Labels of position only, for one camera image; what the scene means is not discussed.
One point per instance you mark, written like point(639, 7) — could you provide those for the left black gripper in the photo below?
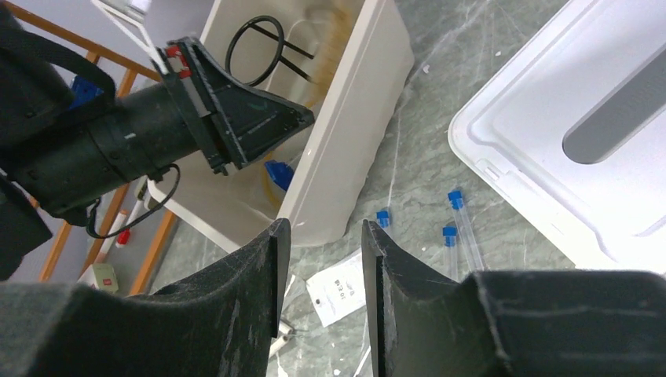
point(230, 122)

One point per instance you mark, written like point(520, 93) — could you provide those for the red white marker on shelf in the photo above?
point(120, 230)

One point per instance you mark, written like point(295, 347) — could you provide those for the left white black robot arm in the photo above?
point(67, 139)

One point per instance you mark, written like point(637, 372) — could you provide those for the beige plastic bin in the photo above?
point(332, 158)

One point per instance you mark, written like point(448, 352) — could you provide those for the blue capped burette clamp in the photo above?
point(280, 173)

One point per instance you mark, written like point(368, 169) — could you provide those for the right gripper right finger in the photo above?
point(508, 322)

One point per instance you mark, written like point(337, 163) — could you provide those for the small white box on shelf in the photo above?
point(100, 276)

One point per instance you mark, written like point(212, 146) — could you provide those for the blue cap test tube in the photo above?
point(449, 233)
point(465, 231)
point(383, 218)

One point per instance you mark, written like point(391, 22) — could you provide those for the white plastic packet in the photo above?
point(338, 290)

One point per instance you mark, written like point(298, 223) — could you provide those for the white bin lid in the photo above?
point(571, 133)

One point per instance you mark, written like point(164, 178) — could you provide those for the black wire tripod stand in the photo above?
point(259, 48)

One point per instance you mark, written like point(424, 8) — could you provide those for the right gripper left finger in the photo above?
point(219, 321)

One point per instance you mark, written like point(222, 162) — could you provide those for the white clay triangle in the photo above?
point(285, 332)

